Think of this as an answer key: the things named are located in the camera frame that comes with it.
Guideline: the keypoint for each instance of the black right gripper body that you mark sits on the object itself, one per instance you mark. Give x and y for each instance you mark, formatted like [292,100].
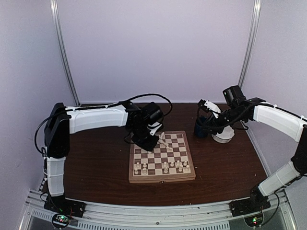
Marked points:
[214,123]

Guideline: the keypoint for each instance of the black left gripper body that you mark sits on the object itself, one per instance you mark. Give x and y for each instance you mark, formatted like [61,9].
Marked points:
[141,139]

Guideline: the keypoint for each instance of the wooden chess board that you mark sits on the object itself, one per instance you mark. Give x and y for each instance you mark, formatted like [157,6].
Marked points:
[180,151]

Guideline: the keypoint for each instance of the white bishop piece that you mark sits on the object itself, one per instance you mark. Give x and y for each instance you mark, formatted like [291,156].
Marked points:
[165,167]

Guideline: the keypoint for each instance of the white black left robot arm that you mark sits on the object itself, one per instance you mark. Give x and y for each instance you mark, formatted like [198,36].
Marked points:
[141,123]

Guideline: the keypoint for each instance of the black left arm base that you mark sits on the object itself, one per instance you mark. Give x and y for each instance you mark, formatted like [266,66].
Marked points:
[60,204]

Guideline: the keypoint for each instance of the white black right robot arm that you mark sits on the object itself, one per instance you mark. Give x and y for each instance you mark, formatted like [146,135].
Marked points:
[240,109]

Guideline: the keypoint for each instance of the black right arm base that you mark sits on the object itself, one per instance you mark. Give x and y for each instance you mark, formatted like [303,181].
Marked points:
[256,202]

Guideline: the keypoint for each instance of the dark blue cup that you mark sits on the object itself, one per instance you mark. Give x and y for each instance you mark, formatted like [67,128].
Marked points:
[198,131]

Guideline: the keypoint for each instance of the white scalloped bowl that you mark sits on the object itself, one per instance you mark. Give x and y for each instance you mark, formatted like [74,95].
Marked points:
[226,135]

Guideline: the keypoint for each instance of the lying white king piece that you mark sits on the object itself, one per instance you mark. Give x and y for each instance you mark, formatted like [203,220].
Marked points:
[165,144]

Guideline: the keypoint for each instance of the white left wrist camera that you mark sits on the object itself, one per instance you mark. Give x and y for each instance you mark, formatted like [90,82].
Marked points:
[154,127]

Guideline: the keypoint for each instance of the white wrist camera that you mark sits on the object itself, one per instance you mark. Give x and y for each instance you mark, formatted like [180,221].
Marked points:
[154,127]
[209,106]

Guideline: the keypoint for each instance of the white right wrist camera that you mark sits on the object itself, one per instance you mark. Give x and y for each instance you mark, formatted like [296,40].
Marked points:
[209,106]

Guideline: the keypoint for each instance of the right aluminium corner post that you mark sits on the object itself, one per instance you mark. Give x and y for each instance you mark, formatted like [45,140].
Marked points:
[255,18]

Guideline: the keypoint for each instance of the aluminium corner post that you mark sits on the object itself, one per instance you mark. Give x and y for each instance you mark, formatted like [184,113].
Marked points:
[255,18]
[62,49]

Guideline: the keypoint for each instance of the left aluminium corner post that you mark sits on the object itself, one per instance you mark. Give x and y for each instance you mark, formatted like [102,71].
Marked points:
[62,49]

